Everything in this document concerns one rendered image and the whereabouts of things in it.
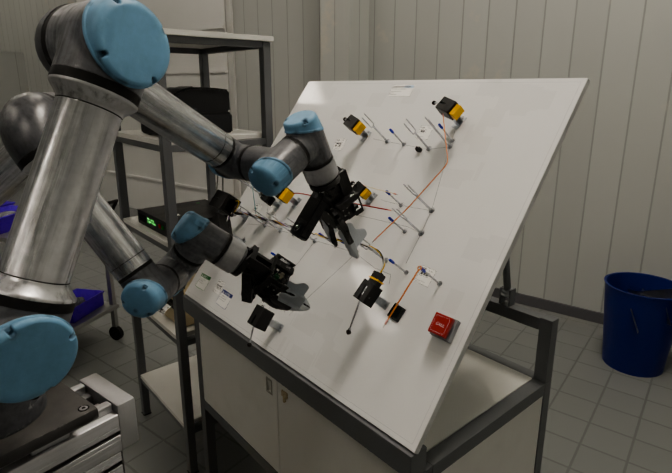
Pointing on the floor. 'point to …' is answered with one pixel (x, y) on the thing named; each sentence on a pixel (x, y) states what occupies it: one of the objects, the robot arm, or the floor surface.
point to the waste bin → (637, 323)
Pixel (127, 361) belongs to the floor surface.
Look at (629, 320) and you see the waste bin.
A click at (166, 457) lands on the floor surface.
